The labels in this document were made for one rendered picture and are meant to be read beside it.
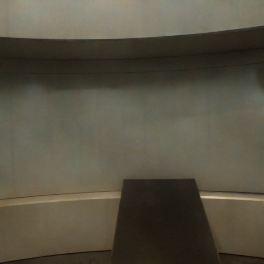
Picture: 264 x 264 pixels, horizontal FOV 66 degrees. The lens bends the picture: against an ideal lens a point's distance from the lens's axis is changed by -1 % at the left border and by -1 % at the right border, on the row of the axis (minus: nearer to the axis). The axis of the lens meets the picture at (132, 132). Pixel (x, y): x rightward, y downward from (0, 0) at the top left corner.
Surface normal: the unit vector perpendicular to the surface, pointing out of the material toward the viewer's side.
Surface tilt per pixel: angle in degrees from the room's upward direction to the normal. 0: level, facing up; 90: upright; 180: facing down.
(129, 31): 90
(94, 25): 90
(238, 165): 90
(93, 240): 90
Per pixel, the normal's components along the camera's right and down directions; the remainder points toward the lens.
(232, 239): -0.25, 0.03
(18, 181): 0.26, 0.01
